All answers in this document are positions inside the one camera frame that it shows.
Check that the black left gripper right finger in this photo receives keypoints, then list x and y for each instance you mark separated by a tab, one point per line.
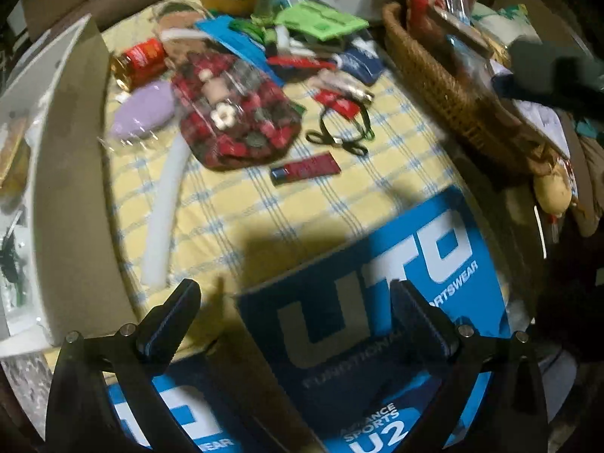
512	415

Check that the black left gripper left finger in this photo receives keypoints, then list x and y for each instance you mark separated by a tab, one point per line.
80	416

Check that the dark red small pack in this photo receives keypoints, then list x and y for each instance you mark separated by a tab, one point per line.
312	167

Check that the blue UTO box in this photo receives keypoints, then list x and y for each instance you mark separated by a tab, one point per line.
325	324

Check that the white foam strip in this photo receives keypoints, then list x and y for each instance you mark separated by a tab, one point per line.
155	260

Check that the yellow checkered tablecloth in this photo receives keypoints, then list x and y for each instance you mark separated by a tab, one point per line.
235	229

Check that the wicker basket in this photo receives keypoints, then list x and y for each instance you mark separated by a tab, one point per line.
474	115

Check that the beige cosmetic tube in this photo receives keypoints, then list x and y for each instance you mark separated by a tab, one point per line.
346	85

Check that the navy blue pouch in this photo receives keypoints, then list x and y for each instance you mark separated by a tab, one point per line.
361	60

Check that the purple soap in wrapper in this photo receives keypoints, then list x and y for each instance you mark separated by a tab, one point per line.
148	108

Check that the red sachet packet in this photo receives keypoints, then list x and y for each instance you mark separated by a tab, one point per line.
300	62

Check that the green paper card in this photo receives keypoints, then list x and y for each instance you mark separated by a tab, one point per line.
319	21

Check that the blue flat package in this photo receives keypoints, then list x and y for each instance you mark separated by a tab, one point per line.
239	44

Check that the red fabric tag keychain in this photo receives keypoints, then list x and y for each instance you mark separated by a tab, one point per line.
345	107

